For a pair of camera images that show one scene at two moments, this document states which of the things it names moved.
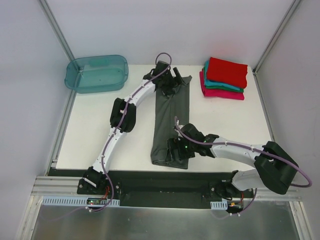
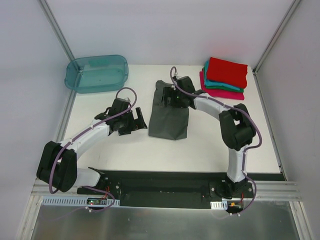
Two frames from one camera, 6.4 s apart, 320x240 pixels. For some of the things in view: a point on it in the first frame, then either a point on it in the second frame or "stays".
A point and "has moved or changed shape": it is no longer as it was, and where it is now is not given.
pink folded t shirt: x=214 y=93 stays
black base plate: x=157 y=188 stays
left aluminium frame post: x=57 y=29 stays
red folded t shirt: x=228 y=72 stays
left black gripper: x=171 y=81 to x=132 y=123
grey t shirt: x=165 y=108 has moved or changed shape
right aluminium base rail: x=265 y=194 stays
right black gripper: x=172 y=150 to x=166 y=97
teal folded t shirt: x=209 y=82 stays
